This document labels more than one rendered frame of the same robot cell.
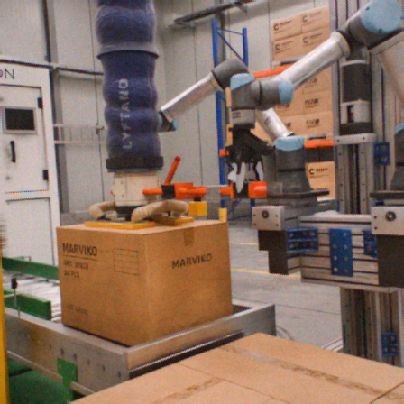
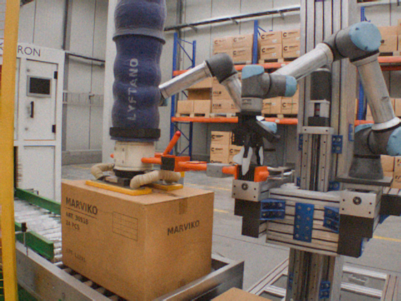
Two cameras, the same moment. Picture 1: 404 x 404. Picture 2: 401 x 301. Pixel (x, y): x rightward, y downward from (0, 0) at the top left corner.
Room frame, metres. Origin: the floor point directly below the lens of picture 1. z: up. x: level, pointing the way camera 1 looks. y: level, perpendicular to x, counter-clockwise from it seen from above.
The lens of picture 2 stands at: (0.57, 0.19, 1.21)
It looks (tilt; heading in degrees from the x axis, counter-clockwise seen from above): 3 degrees down; 352
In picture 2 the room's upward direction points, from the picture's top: 2 degrees clockwise
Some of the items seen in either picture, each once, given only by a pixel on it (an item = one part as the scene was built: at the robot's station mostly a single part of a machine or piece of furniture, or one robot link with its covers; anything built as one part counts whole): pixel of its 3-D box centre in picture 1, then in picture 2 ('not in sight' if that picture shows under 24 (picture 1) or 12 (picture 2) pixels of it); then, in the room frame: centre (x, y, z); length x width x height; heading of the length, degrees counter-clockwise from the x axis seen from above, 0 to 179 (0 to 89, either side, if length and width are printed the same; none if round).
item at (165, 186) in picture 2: (157, 215); (149, 179); (2.18, 0.20, 0.97); 0.34 x 0.10 x 0.05; 43
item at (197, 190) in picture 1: (192, 189); (185, 160); (2.05, 0.04, 1.08); 0.93 x 0.30 x 0.04; 43
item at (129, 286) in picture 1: (142, 274); (133, 229); (2.11, 0.26, 0.75); 0.60 x 0.40 x 0.40; 43
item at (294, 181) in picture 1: (291, 179); (263, 157); (2.22, -0.37, 1.09); 0.15 x 0.15 x 0.10
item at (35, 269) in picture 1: (64, 271); (62, 207); (3.15, 0.85, 0.60); 1.60 x 0.10 x 0.09; 43
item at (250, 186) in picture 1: (248, 189); (250, 172); (1.67, -0.14, 1.08); 0.08 x 0.07 x 0.05; 43
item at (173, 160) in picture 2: (177, 190); (175, 163); (1.93, 0.09, 1.08); 0.10 x 0.08 x 0.06; 133
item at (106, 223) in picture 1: (117, 220); (116, 183); (2.05, 0.33, 0.97); 0.34 x 0.10 x 0.05; 43
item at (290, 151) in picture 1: (290, 151); (264, 134); (2.23, -0.37, 1.20); 0.13 x 0.12 x 0.14; 168
